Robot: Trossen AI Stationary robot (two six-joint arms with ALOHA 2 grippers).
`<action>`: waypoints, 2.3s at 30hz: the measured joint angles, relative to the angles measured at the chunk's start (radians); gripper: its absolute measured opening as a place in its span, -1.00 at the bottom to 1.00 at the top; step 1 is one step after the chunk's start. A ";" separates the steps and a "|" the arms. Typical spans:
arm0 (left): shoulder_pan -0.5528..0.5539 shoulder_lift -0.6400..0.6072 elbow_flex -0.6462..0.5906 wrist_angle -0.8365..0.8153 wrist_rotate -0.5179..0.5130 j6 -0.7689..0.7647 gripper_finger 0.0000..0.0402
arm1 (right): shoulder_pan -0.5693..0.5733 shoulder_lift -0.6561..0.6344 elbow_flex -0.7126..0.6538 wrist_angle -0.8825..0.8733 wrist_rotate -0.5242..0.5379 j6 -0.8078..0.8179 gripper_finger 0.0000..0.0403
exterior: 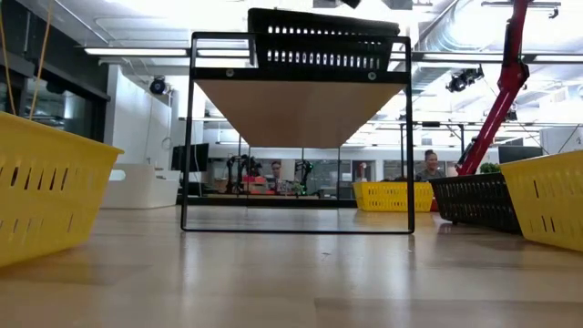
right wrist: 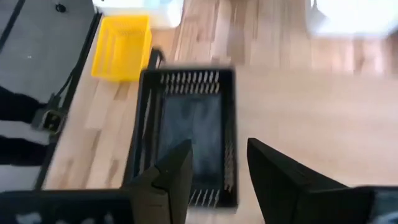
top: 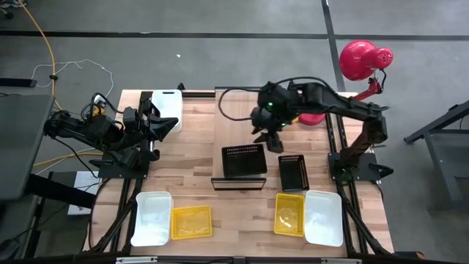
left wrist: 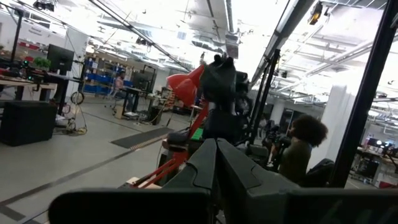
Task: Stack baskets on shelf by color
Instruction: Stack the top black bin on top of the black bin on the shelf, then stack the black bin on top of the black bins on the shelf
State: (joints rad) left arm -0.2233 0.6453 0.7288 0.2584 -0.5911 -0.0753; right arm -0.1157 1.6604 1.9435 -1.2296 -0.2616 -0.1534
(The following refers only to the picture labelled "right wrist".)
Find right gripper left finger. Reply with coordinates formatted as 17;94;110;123
0;139;193;224

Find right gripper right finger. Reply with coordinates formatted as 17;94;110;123
247;138;398;224

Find black plastic basket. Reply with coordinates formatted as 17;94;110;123
122;66;239;210

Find yellow plastic basket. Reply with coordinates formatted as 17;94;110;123
90;14;152;83

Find wooden shelf black legs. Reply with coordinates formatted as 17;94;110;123
123;46;398;224

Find black metal table frame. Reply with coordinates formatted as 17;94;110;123
33;11;104;191

